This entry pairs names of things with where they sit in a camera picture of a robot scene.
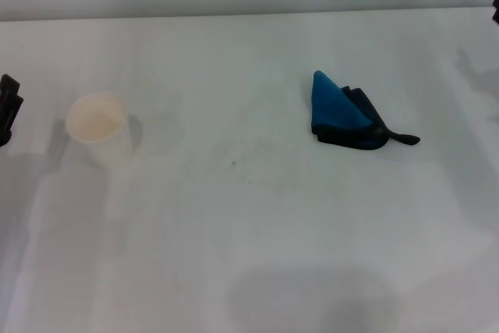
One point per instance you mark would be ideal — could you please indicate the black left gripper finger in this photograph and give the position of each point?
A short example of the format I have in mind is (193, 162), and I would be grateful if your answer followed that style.
(9, 107)

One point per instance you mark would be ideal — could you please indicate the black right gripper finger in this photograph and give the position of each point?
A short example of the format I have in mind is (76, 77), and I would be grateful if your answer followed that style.
(496, 9)

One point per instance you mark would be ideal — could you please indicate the white paper cup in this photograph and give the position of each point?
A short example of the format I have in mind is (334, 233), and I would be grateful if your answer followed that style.
(101, 138)

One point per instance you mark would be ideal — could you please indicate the blue rag with dark trim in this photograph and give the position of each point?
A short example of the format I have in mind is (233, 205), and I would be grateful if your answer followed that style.
(331, 107)

